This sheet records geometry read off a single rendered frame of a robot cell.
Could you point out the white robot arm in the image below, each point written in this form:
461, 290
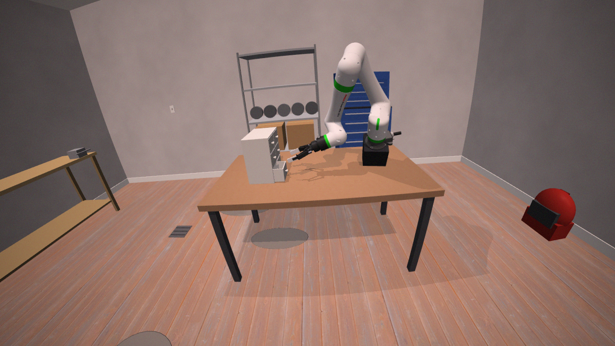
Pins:
355, 65

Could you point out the white chest of drawers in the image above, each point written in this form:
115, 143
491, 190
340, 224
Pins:
257, 156

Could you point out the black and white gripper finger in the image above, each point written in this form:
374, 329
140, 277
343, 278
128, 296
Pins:
301, 148
300, 155

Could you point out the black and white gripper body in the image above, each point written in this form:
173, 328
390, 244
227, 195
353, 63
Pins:
313, 146

